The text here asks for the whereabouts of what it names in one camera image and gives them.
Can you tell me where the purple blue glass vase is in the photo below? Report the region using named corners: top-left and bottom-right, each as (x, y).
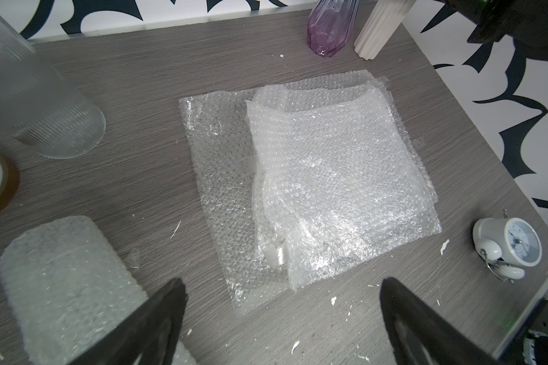
top-left (307, 0), bottom-right (360, 57)

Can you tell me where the bubble-wrapped cylinder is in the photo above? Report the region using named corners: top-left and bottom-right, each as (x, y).
top-left (247, 82), bottom-right (441, 290)

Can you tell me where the bubble wrap around vase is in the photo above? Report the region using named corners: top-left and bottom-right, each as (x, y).
top-left (180, 70), bottom-right (434, 314)

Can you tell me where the bubble-wrapped roll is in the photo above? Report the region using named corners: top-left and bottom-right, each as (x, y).
top-left (0, 216), bottom-right (194, 364)

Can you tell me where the clear glass vase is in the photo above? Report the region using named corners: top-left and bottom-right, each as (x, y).
top-left (0, 16), bottom-right (107, 160)

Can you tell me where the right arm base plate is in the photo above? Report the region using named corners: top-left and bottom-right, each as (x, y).
top-left (500, 299), bottom-right (548, 365)

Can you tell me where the brown tape roll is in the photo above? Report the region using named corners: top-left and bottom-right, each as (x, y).
top-left (0, 154), bottom-right (20, 213)

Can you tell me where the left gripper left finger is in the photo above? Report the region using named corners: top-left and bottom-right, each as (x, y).
top-left (71, 278), bottom-right (188, 364)

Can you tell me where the white alarm clock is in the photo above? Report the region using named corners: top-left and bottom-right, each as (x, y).
top-left (472, 216), bottom-right (543, 283)

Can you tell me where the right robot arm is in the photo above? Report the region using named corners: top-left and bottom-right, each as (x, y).
top-left (444, 0), bottom-right (548, 61)

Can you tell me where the white ribbed ceramic vase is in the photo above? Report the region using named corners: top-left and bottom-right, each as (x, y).
top-left (354, 0), bottom-right (416, 60)

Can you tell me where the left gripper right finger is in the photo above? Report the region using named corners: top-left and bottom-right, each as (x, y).
top-left (380, 278), bottom-right (498, 364)

